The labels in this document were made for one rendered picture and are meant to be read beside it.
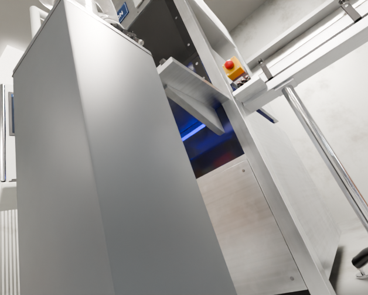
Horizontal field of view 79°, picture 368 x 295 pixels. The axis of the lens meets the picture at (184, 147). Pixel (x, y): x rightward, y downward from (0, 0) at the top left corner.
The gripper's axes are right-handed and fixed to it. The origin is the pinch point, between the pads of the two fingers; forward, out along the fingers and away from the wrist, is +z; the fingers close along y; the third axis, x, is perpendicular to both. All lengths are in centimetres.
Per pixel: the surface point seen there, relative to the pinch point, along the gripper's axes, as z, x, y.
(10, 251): -209, -333, -215
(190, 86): 33.0, -6.0, -4.3
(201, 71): 18.7, 10.6, -29.6
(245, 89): 45, 10, -25
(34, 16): -146, -3, -36
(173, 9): -21, 38, -33
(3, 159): -34, -80, -4
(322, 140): 82, 6, -32
